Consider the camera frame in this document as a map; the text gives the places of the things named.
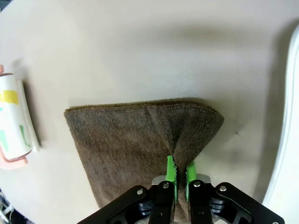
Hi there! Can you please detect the silver metal tray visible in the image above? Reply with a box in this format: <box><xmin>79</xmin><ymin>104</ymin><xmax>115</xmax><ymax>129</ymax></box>
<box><xmin>262</xmin><ymin>25</ymin><xmax>299</xmax><ymax>224</ymax></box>

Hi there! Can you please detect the pink-handled lint roller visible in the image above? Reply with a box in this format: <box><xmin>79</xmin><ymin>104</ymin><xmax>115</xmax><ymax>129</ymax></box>
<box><xmin>0</xmin><ymin>64</ymin><xmax>33</xmax><ymax>170</ymax></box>

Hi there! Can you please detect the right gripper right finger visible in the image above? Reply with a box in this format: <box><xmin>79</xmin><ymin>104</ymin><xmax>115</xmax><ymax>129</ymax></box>
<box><xmin>185</xmin><ymin>161</ymin><xmax>285</xmax><ymax>224</ymax></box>

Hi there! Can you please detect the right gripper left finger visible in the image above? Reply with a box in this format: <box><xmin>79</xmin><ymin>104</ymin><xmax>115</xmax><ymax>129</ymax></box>
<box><xmin>77</xmin><ymin>155</ymin><xmax>180</xmax><ymax>224</ymax></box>

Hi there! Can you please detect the brown microfiber cloth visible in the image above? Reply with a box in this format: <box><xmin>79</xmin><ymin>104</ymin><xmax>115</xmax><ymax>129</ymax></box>
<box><xmin>64</xmin><ymin>98</ymin><xmax>225</xmax><ymax>222</ymax></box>

